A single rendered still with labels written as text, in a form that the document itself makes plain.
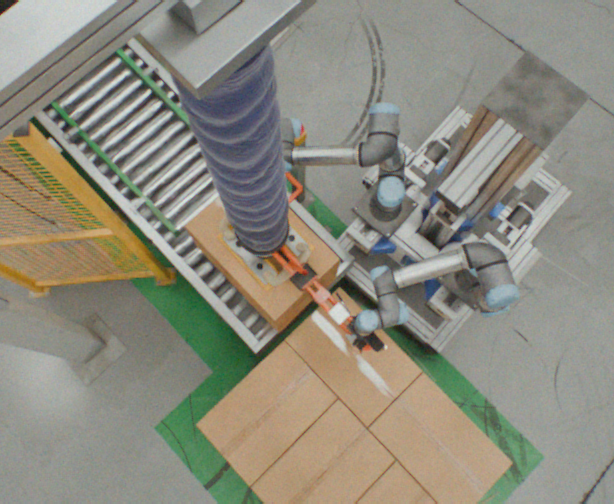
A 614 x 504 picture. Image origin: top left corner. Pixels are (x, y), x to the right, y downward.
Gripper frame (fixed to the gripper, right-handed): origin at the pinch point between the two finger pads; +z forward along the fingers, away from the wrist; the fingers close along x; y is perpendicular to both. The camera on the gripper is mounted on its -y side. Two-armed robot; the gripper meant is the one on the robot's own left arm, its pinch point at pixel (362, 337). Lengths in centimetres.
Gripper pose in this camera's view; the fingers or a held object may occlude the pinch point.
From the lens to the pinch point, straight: 273.7
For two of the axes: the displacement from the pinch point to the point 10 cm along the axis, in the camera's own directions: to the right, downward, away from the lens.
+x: -7.2, 6.6, -2.0
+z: -0.2, 2.7, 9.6
